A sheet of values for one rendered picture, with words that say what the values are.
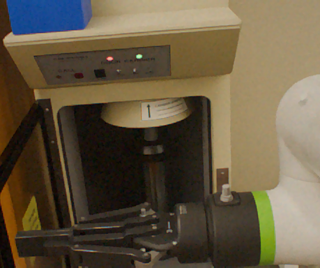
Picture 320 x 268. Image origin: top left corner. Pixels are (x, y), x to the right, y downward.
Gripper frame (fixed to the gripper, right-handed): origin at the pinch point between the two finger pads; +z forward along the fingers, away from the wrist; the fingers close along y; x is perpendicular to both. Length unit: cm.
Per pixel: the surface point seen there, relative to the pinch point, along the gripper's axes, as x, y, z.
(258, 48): -6, -69, -41
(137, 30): -22.6, -14.6, -13.4
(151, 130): 0.3, -35.6, -13.7
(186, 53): -18.1, -18.6, -20.0
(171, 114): -5.2, -28.8, -17.4
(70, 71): -16.4, -20.1, -2.7
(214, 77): -12.0, -26.1, -24.8
